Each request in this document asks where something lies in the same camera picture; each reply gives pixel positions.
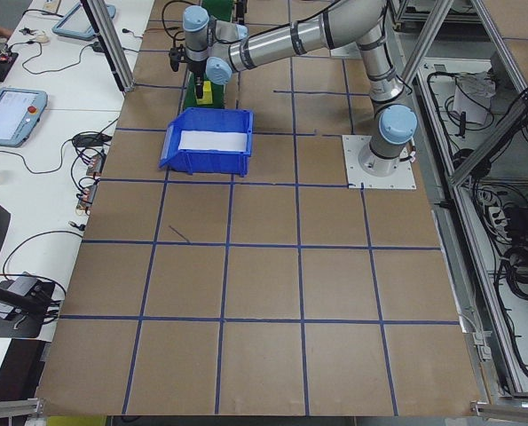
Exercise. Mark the yellow foam block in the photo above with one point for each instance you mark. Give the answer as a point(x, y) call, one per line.
point(207, 91)

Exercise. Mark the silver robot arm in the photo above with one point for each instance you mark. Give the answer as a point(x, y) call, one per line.
point(290, 37)

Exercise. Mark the green conveyor belt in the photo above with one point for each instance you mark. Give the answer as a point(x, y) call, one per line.
point(219, 98)

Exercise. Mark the white foam pad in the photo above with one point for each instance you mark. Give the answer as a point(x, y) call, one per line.
point(215, 141)

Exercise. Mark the blue plastic bin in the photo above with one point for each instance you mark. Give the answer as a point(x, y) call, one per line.
point(210, 164)

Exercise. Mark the blue teach pendant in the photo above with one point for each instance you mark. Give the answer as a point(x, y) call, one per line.
point(75, 22)
point(6, 115)

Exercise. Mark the black power brick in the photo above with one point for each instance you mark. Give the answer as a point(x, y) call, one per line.
point(88, 140)

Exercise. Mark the small circuit board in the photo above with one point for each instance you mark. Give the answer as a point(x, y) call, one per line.
point(87, 199)
point(97, 164)

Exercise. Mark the white round device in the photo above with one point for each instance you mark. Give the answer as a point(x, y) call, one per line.
point(39, 37)

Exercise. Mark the white power strip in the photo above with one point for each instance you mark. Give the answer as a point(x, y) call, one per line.
point(496, 213)

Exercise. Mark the aluminium profile bar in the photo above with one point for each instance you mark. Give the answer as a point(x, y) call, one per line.
point(10, 407)
point(512, 408)

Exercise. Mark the slanted aluminium camera post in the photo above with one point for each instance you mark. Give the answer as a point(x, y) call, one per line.
point(114, 53)

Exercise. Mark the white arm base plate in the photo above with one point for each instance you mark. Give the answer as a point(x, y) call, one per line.
point(401, 177)

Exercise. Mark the V-shaped metal bar frame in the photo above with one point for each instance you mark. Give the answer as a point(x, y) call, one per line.
point(428, 40)

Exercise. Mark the black stand base plate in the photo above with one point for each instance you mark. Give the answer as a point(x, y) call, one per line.
point(6, 326)

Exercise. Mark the grey metal bracket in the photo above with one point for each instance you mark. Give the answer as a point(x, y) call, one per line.
point(478, 341)

